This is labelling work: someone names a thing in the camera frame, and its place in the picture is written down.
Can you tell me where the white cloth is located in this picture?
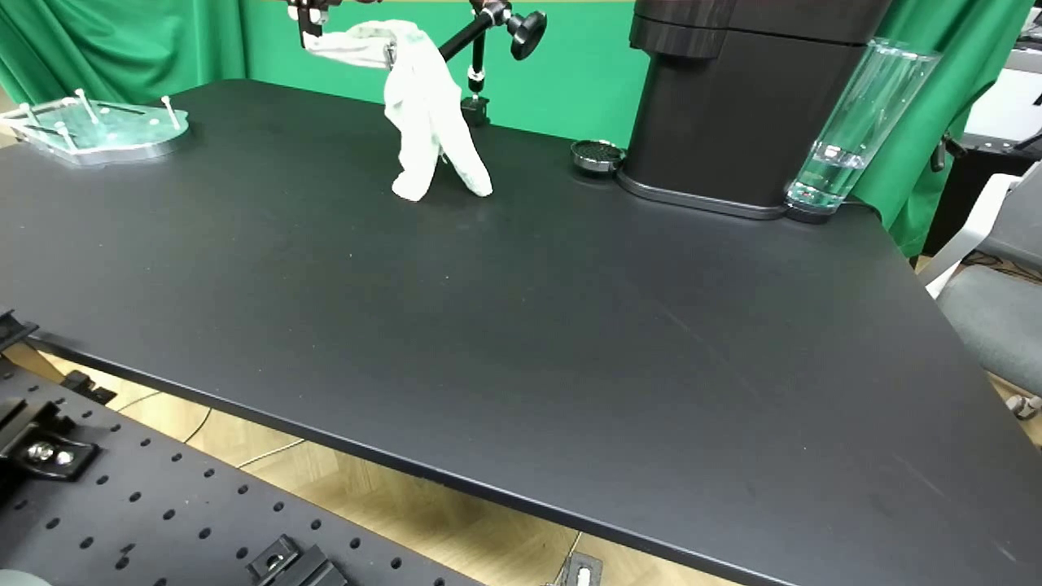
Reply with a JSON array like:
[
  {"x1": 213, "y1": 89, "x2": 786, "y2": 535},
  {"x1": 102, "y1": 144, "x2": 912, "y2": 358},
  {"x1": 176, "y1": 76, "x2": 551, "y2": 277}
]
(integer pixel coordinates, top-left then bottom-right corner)
[{"x1": 307, "y1": 17, "x2": 497, "y2": 204}]

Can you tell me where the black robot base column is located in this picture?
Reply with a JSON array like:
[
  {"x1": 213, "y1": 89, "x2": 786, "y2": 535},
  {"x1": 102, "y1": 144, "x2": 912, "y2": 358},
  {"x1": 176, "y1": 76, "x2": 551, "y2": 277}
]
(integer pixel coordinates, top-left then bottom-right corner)
[{"x1": 614, "y1": 0, "x2": 896, "y2": 224}]

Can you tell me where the small black round cap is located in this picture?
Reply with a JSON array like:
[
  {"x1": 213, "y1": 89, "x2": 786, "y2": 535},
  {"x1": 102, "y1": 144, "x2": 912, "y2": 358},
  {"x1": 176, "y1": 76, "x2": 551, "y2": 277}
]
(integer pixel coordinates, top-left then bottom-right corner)
[{"x1": 571, "y1": 135, "x2": 628, "y2": 180}]

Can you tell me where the flat green backdrop screen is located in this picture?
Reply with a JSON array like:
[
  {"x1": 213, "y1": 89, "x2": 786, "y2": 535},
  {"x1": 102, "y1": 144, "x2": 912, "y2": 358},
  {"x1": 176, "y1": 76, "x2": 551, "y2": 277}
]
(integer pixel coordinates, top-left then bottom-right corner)
[{"x1": 237, "y1": 0, "x2": 653, "y2": 150}]

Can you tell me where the clear acrylic plate with screws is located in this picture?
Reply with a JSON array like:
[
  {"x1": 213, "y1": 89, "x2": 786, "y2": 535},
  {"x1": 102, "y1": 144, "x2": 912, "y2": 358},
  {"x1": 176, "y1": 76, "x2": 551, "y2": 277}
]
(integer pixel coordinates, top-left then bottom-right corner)
[{"x1": 2, "y1": 89, "x2": 191, "y2": 162}]

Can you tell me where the black clamp with silver screw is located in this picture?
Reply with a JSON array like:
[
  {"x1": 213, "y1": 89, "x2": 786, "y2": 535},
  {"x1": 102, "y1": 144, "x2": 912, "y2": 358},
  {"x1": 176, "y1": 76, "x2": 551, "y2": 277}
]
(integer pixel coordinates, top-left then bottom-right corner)
[{"x1": 0, "y1": 396, "x2": 103, "y2": 482}]

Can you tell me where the green curtain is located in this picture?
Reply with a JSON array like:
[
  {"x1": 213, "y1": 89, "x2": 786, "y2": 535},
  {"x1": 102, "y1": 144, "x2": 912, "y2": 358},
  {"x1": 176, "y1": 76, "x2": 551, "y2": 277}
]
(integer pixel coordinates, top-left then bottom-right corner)
[
  {"x1": 0, "y1": 0, "x2": 251, "y2": 112},
  {"x1": 851, "y1": 0, "x2": 1034, "y2": 265}
]

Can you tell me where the clear glass vase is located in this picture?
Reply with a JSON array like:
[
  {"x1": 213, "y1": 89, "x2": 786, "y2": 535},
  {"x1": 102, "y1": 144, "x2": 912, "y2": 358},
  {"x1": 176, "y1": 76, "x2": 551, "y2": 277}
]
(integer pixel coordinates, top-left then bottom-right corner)
[{"x1": 782, "y1": 37, "x2": 940, "y2": 215}]

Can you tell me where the grey office chair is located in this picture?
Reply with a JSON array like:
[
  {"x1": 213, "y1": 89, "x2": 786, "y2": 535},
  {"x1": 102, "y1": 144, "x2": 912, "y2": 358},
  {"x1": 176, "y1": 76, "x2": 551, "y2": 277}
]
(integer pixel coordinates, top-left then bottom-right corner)
[{"x1": 934, "y1": 158, "x2": 1042, "y2": 421}]

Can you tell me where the black perforated breadboard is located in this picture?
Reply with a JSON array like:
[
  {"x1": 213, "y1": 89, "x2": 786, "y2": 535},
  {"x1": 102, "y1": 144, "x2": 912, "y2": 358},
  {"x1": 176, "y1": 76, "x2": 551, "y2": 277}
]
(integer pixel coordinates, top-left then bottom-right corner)
[{"x1": 0, "y1": 369, "x2": 483, "y2": 586}]

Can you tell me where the small black slider block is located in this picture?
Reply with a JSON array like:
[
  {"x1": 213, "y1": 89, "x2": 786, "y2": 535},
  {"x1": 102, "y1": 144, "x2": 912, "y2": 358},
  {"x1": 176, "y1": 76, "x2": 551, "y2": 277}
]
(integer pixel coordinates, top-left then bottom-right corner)
[{"x1": 243, "y1": 535, "x2": 356, "y2": 586}]

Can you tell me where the floor power outlet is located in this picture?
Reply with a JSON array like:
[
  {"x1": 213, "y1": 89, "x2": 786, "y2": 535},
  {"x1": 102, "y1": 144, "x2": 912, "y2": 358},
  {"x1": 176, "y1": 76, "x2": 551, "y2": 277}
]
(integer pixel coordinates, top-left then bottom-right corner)
[{"x1": 556, "y1": 550, "x2": 607, "y2": 586}]

